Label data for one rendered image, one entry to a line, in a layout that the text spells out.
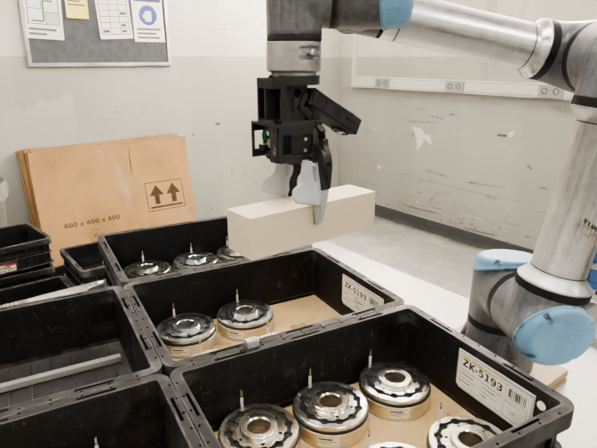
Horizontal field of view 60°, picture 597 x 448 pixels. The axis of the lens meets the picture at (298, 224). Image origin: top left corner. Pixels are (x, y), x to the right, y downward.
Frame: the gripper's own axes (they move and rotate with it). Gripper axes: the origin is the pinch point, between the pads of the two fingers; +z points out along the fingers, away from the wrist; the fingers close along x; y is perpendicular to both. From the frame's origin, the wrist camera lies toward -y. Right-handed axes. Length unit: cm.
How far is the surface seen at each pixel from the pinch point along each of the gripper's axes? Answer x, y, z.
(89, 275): -119, 3, 51
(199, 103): -289, -133, 10
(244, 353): 6.5, 15.7, 15.7
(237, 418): 9.7, 19.1, 22.5
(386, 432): 21.0, 2.8, 25.7
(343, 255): -55, -60, 39
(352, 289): -3.8, -14.3, 18.8
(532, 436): 38.4, -0.5, 16.5
